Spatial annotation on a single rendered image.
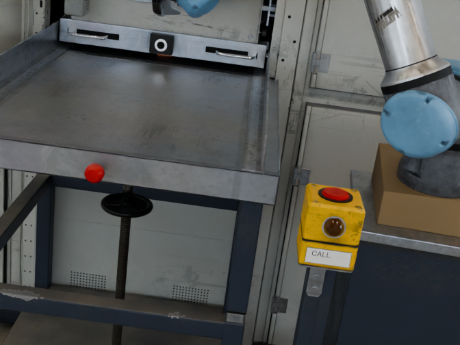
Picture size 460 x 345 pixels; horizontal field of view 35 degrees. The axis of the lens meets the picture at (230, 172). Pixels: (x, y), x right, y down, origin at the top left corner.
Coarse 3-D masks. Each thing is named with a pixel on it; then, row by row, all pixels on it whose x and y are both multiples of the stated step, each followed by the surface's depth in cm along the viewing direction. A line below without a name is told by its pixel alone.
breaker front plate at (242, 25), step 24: (96, 0) 186; (120, 0) 186; (144, 0) 185; (168, 0) 185; (240, 0) 184; (120, 24) 188; (144, 24) 187; (168, 24) 187; (192, 24) 187; (216, 24) 186; (240, 24) 186
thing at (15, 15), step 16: (0, 0) 175; (16, 0) 181; (32, 0) 182; (0, 16) 176; (16, 16) 182; (32, 16) 184; (0, 32) 178; (16, 32) 184; (32, 32) 185; (0, 48) 179
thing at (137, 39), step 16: (64, 16) 189; (64, 32) 188; (80, 32) 188; (96, 32) 188; (112, 32) 187; (128, 32) 187; (144, 32) 187; (160, 32) 187; (128, 48) 189; (144, 48) 188; (176, 48) 188; (192, 48) 188; (208, 48) 188; (224, 48) 187; (240, 48) 187; (240, 64) 188; (256, 64) 188
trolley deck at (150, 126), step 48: (48, 96) 149; (96, 96) 153; (144, 96) 158; (192, 96) 162; (240, 96) 167; (0, 144) 124; (48, 144) 123; (96, 144) 126; (144, 144) 129; (192, 144) 132; (240, 144) 135; (192, 192) 125; (240, 192) 124
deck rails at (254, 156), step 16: (48, 32) 180; (16, 48) 157; (32, 48) 169; (48, 48) 182; (0, 64) 149; (16, 64) 159; (32, 64) 169; (48, 64) 172; (0, 80) 150; (16, 80) 155; (256, 80) 182; (0, 96) 144; (256, 96) 168; (256, 112) 155; (256, 128) 145; (256, 144) 135; (256, 160) 127
